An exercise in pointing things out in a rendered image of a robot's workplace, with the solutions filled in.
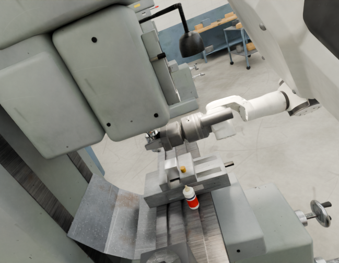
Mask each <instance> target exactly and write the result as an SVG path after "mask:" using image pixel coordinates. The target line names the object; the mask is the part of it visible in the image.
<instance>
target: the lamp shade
mask: <svg viewBox="0 0 339 263"><path fill-rule="evenodd" d="M179 49H180V52H181V56H182V58H186V57H190V56H193V55H196V54H198V53H200V52H202V51H204V50H205V47H204V43H203V40H202V38H201V36H200V35H199V33H198V32H195V31H188V32H185V33H184V34H183V35H182V36H181V38H180V39H179Z"/></svg>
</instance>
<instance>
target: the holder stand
mask: <svg viewBox="0 0 339 263"><path fill-rule="evenodd" d="M140 263H197V261H196V259H195V257H194V255H193V253H192V251H191V249H190V247H189V246H188V244H187V242H181V243H177V244H174V245H170V246H167V247H163V248H159V249H156V250H152V251H149V252H145V253H142V254H141V261H140Z"/></svg>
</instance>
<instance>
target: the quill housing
mask: <svg viewBox="0 0 339 263"><path fill-rule="evenodd" d="M142 34H143V32H142V29H141V27H140V24H139V22H138V19H137V17H136V14H135V12H134V10H132V9H131V8H130V7H127V6H123V5H120V4H113V5H110V6H108V7H105V8H103V9H101V10H99V11H96V12H94V13H92V14H90V15H87V16H85V17H82V18H80V19H78V20H76V21H73V22H71V23H69V24H67V25H64V26H62V27H60V28H58V29H56V30H55V31H54V32H53V35H52V41H53V44H54V46H55V47H56V49H57V51H58V52H59V54H60V56H61V58H62V59H63V61H64V63H65V64H66V66H67V68H68V70H69V71H70V73H71V74H72V76H73V78H74V79H75V81H76V83H77V84H78V86H79V88H80V90H81V91H82V93H83V95H84V96H85V98H86V100H87V102H88V103H89V105H90V107H91V108H92V110H93V112H94V113H95V115H96V117H97V119H98V120H99V122H100V124H101V125H102V127H103V129H104V131H105V132H106V134H107V135H108V137H109V138H110V139H111V140H112V141H115V142H118V141H122V140H126V139H129V138H131V137H134V136H137V135H140V134H143V133H146V132H149V131H152V130H154V129H157V128H161V127H164V126H166V125H167V124H168V122H169V119H170V114H169V105H168V104H167V101H166V99H165V96H164V94H163V91H162V89H161V86H160V84H159V81H158V79H157V76H156V74H155V71H154V69H153V66H152V64H151V62H150V61H149V56H148V54H147V51H146V49H145V46H144V44H143V40H142V38H141V35H142Z"/></svg>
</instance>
